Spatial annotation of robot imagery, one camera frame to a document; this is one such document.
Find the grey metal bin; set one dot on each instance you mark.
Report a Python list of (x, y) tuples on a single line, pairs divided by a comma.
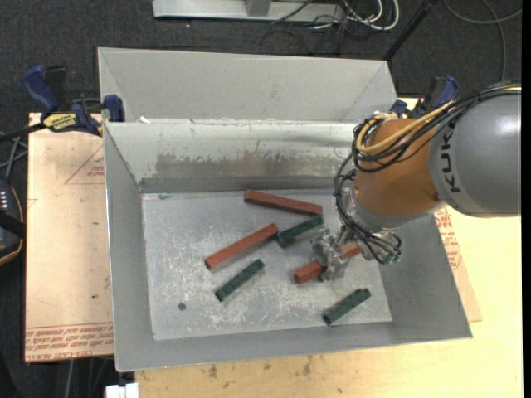
[(186, 230)]

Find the brown cardboard board, red print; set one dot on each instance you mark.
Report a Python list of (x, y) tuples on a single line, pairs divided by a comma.
[(66, 230)]

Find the dark green flat block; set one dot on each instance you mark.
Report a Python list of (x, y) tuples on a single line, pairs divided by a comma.
[(240, 280), (299, 230), (347, 306)]

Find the red-brown block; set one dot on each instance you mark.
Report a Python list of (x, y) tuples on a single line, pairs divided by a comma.
[(306, 273), (283, 202), (242, 247)]

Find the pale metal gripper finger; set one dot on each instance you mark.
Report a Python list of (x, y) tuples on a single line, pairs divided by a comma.
[(334, 270), (322, 248)]

